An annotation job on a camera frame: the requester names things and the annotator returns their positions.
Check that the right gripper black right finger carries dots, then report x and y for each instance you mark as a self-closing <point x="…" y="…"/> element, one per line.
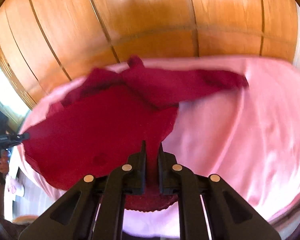
<point x="209" y="208"/>

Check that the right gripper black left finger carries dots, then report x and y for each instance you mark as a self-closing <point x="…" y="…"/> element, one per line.
<point x="93" y="208"/>

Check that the dark red knit garment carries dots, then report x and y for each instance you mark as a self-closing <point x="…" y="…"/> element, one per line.
<point x="98" y="125"/>

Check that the person's left hand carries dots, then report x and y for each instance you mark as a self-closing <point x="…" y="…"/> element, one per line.
<point x="4" y="165"/>

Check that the wooden panelled wardrobe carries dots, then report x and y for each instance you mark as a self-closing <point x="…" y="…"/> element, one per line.
<point x="46" y="43"/>

